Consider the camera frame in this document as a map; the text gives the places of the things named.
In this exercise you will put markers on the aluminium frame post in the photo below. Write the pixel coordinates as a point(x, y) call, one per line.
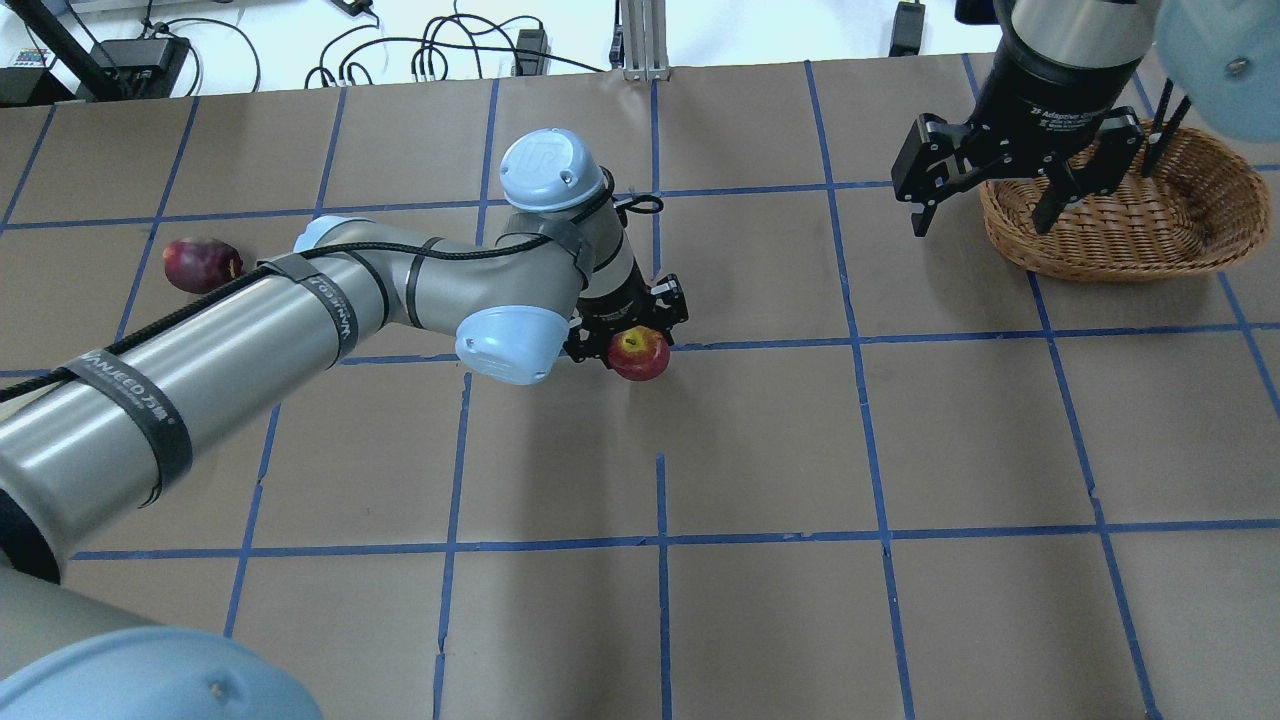
point(644, 49)

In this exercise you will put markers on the dark red apple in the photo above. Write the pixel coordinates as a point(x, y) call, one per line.
point(200, 264)

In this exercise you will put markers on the black power adapter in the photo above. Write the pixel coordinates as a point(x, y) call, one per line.
point(907, 30)

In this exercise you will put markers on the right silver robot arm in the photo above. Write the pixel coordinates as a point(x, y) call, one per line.
point(1223, 55)

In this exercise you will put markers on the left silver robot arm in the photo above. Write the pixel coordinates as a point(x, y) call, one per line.
point(113, 429)

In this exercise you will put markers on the woven wicker basket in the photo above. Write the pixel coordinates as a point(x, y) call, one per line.
point(1203, 208)

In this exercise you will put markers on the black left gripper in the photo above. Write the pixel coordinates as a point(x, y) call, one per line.
point(612, 301)

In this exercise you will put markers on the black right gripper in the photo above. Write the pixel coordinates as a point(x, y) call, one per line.
point(1040, 92)

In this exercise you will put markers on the red yellow apple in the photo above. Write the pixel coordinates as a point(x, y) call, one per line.
point(638, 354)

